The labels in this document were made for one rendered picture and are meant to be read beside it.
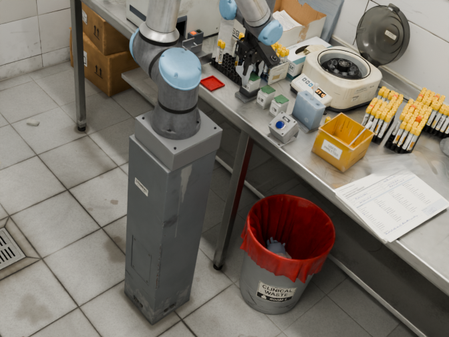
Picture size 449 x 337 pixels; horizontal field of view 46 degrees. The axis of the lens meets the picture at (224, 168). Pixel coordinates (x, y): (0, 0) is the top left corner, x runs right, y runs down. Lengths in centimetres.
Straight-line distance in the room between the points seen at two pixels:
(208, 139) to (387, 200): 57
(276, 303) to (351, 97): 90
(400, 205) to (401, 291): 69
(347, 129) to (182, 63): 62
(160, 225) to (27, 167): 125
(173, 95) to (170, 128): 12
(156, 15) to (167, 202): 57
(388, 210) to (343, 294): 96
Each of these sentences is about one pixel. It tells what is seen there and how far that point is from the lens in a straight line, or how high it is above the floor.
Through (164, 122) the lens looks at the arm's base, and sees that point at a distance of 156.
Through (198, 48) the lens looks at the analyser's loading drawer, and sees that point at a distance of 205.
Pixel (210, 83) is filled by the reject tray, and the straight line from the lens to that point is 196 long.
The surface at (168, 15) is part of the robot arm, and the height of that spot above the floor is 127.
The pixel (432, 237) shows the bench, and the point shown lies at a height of 87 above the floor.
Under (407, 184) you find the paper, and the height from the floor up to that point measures 89.
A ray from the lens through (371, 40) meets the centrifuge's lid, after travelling 217.
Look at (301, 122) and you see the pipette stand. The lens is 185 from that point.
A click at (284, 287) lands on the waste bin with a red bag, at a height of 24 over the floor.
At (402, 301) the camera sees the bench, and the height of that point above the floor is 27.
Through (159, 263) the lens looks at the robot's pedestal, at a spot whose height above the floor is 42.
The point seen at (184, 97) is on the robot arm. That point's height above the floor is 109.
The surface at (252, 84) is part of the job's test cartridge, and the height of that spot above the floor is 94.
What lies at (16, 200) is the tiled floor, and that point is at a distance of 272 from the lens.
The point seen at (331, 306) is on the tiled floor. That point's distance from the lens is 249.
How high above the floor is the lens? 198
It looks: 43 degrees down
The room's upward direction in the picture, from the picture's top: 12 degrees clockwise
